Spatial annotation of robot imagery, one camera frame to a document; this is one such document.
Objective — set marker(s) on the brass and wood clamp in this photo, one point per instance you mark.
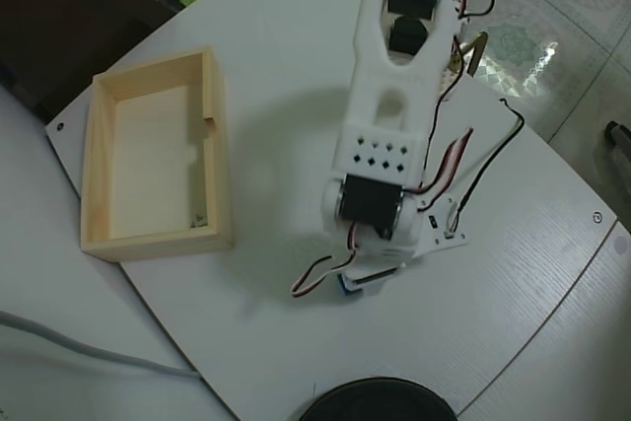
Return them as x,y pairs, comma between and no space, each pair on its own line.
475,53

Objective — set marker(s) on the black round object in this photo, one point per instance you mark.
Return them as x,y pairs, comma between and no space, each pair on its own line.
374,401

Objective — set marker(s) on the light wooden box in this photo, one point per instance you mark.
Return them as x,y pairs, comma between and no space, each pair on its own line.
148,243

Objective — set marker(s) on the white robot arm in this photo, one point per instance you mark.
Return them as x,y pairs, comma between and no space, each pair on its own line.
389,120

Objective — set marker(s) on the black stand leg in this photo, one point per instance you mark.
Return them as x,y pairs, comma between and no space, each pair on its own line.
622,137

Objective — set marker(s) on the grey round cap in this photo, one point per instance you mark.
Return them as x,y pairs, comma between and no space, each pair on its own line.
622,244

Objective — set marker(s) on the small blue cube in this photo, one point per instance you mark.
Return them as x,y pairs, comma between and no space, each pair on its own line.
341,289

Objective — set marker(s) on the white wrist camera mount plate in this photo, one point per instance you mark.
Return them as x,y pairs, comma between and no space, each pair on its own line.
446,224

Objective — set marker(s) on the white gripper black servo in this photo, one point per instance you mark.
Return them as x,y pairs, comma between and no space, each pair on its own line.
371,279

